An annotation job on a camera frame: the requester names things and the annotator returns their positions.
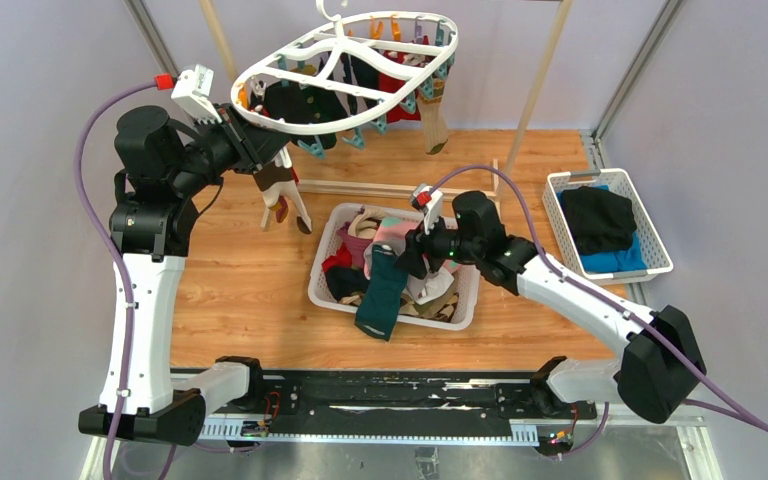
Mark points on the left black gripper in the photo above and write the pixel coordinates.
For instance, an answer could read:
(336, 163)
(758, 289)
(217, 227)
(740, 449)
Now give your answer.
(253, 145)

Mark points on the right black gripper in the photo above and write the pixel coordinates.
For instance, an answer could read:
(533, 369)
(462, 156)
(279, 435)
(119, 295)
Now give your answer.
(417, 245)

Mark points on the dark teal sock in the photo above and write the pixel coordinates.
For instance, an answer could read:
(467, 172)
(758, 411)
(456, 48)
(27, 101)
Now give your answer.
(378, 312)

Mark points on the white round clip hanger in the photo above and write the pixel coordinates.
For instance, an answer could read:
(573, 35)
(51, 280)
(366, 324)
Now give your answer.
(343, 56)

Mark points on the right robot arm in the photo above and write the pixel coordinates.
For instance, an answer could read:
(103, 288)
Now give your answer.
(657, 361)

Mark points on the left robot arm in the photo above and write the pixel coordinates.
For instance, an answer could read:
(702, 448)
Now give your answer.
(165, 163)

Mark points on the teal clip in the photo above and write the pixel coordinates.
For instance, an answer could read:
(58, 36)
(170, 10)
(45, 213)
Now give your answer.
(312, 145)

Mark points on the pink sock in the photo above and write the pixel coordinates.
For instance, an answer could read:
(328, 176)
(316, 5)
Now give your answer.
(390, 233)

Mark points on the beige brown striped sock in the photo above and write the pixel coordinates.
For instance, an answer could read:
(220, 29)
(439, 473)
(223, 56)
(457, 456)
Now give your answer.
(278, 182)

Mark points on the black hanging sock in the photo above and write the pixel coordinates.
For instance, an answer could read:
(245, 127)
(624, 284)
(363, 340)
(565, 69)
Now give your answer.
(302, 105)

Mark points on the white sock laundry basket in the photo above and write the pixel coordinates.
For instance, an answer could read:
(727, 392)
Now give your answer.
(467, 278)

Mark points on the red hanging sock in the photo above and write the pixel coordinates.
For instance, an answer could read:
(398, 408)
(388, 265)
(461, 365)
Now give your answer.
(392, 85)

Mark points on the tan striped hanging sock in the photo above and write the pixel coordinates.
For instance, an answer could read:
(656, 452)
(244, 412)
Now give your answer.
(435, 129)

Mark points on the white side basket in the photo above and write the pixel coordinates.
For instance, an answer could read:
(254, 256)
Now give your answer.
(652, 251)

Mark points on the black folded garment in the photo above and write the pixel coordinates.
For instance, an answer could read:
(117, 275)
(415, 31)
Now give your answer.
(599, 220)

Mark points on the blue folded garment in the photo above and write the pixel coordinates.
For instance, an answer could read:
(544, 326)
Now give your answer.
(614, 261)

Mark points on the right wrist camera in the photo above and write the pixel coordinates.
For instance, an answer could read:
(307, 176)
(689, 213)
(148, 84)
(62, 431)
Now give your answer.
(429, 201)

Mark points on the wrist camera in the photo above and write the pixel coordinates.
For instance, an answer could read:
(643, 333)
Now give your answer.
(429, 201)
(190, 91)

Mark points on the wooden drying rack frame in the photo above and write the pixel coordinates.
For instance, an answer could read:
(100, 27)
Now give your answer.
(349, 188)

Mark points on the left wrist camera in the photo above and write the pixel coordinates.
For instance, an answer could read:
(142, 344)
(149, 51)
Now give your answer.
(190, 91)

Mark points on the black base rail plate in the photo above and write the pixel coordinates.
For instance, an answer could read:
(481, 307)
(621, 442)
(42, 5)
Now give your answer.
(392, 405)

